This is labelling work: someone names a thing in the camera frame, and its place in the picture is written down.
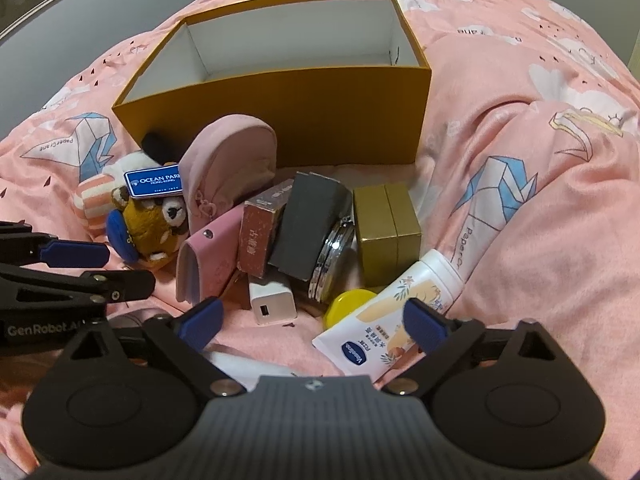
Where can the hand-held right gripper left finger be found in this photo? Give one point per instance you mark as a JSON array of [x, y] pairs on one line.
[[202, 322]]

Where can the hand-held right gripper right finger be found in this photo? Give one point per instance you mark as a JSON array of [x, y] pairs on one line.
[[425, 322]]

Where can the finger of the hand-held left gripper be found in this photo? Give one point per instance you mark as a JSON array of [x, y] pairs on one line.
[[125, 285], [75, 254]]

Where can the white lotion tube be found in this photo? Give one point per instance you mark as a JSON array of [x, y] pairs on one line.
[[380, 320]]

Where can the brown bear plush blue tag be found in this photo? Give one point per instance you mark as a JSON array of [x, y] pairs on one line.
[[150, 230]]

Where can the white plush toy black hat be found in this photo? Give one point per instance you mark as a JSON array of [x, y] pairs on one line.
[[97, 195]]

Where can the pink snap wallet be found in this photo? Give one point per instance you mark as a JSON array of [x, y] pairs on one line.
[[210, 255]]

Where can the gold gift box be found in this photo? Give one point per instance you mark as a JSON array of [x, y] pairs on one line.
[[385, 230]]

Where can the reddish brown small carton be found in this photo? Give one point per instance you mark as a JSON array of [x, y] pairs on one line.
[[257, 235]]

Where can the dark grey box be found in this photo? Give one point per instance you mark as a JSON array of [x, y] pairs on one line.
[[307, 220]]

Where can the pink zip pouch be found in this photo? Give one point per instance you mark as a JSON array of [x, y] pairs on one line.
[[225, 160]]

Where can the orange cardboard box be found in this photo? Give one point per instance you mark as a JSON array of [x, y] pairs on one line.
[[310, 110]]

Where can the white flat packet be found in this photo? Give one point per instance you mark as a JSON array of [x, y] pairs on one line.
[[250, 362]]

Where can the white charger plug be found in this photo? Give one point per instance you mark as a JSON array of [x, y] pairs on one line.
[[270, 300]]

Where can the yellow round lid jar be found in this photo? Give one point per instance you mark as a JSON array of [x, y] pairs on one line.
[[345, 307]]

